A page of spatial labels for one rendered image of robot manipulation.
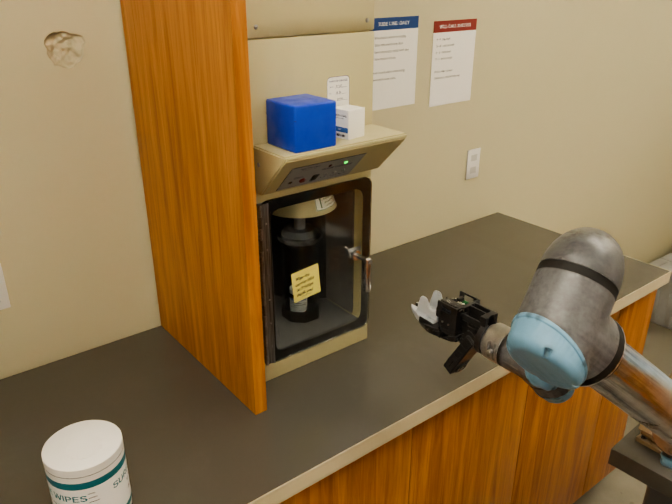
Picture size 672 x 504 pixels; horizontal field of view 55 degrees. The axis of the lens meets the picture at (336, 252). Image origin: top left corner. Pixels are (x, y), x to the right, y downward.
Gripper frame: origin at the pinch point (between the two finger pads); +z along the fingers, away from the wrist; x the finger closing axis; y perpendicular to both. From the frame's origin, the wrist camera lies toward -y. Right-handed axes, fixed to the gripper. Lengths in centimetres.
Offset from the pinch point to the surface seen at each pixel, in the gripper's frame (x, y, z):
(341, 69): 4, 49, 23
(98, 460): 71, -6, 3
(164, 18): 35, 60, 40
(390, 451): 10.7, -31.1, -4.3
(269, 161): 26.7, 34.7, 16.3
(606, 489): -107, -114, -3
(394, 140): -1.7, 35.5, 11.4
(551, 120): -143, 12, 66
